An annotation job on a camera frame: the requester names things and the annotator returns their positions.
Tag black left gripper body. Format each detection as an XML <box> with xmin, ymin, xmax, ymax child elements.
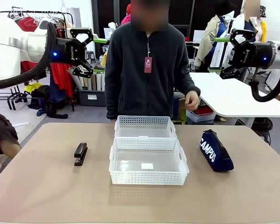
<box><xmin>50</xmin><ymin>37</ymin><xmax>88</xmax><ymax>68</ymax></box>

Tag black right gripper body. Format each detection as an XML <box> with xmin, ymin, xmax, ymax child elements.
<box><xmin>231</xmin><ymin>41</ymin><xmax>275</xmax><ymax>70</ymax></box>

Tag black stapler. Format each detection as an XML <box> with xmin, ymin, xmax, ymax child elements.
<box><xmin>74</xmin><ymin>141</ymin><xmax>88</xmax><ymax>167</ymax></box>

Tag navy Campus pencil case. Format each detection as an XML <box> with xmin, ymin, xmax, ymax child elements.
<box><xmin>199</xmin><ymin>129</ymin><xmax>235</xmax><ymax>173</ymax></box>

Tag person's right forearm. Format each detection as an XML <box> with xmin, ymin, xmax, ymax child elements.
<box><xmin>105</xmin><ymin>77</ymin><xmax>122</xmax><ymax>120</ymax></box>

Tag person's left forearm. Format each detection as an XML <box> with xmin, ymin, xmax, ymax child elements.
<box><xmin>174</xmin><ymin>77</ymin><xmax>201</xmax><ymax>97</ymax></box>

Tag person's left hand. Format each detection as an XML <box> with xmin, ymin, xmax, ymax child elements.
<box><xmin>184</xmin><ymin>91</ymin><xmax>200</xmax><ymax>112</ymax></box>

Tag grey stool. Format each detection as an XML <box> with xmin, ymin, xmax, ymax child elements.
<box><xmin>86</xmin><ymin>50</ymin><xmax>96</xmax><ymax>63</ymax></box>

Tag white hanging coat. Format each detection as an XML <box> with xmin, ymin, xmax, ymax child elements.
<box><xmin>210</xmin><ymin>13</ymin><xmax>246</xmax><ymax>71</ymax></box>

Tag navy and yellow dressed mannequin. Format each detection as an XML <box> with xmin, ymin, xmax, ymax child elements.
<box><xmin>244</xmin><ymin>0</ymin><xmax>268</xmax><ymax>44</ymax></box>

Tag black clothes rack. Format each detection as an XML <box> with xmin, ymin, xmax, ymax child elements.
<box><xmin>0</xmin><ymin>10</ymin><xmax>76</xmax><ymax>112</ymax></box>

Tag red hanging garment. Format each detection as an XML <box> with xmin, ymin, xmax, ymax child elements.
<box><xmin>50</xmin><ymin>62</ymin><xmax>75</xmax><ymax>98</ymax></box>

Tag white work table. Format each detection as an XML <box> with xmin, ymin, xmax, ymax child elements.
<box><xmin>188</xmin><ymin>71</ymin><xmax>280</xmax><ymax>128</ymax></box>

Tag dark grey storage bin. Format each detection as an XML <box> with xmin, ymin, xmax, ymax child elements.
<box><xmin>78</xmin><ymin>89</ymin><xmax>107</xmax><ymax>107</ymax></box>

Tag black mesh partition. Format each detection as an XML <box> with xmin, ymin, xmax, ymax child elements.
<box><xmin>91</xmin><ymin>0</ymin><xmax>244</xmax><ymax>49</ymax></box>

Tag beige trench coat mannequin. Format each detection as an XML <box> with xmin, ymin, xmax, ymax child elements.
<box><xmin>193</xmin><ymin>14</ymin><xmax>227</xmax><ymax>70</ymax></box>

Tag person in pink jacket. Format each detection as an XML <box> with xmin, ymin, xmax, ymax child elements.
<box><xmin>120</xmin><ymin>3</ymin><xmax>133</xmax><ymax>26</ymax></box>

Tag red cloth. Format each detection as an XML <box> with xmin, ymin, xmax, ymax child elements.
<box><xmin>193</xmin><ymin>106</ymin><xmax>213</xmax><ymax>115</ymax></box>

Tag black bag pile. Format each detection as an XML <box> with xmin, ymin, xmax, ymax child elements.
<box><xmin>27</xmin><ymin>84</ymin><xmax>69</xmax><ymax>119</ymax></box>

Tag yellow garment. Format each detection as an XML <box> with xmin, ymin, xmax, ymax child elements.
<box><xmin>24</xmin><ymin>82</ymin><xmax>42</xmax><ymax>94</ymax></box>

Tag clear plastic storage box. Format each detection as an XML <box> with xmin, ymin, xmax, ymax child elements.
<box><xmin>186</xmin><ymin>106</ymin><xmax>217</xmax><ymax>124</ymax></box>

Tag maroon hanging name tag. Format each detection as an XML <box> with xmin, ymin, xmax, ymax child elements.
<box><xmin>144</xmin><ymin>56</ymin><xmax>153</xmax><ymax>74</ymax></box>

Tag person in dark fleece jacket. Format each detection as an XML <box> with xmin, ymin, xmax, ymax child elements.
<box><xmin>105</xmin><ymin>0</ymin><xmax>201</xmax><ymax>121</ymax></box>

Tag green box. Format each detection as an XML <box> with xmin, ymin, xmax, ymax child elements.
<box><xmin>177</xmin><ymin>108</ymin><xmax>188</xmax><ymax>125</ymax></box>

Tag black metal stand legs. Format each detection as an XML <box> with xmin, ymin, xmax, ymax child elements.
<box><xmin>7</xmin><ymin>86</ymin><xmax>30</xmax><ymax>111</ymax></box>

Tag white perforated plastic basket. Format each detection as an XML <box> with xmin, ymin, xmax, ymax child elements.
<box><xmin>109</xmin><ymin>137</ymin><xmax>190</xmax><ymax>186</ymax></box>
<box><xmin>113</xmin><ymin>115</ymin><xmax>178</xmax><ymax>141</ymax></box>

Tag seated person in black shorts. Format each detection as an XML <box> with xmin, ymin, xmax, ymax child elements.
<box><xmin>0</xmin><ymin>93</ymin><xmax>22</xmax><ymax>185</ymax></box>

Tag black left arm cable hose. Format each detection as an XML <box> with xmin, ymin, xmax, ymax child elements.
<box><xmin>0</xmin><ymin>22</ymin><xmax>58</xmax><ymax>91</ymax></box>

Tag black cable bundle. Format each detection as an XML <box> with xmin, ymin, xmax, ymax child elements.
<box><xmin>253</xmin><ymin>117</ymin><xmax>274</xmax><ymax>143</ymax></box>

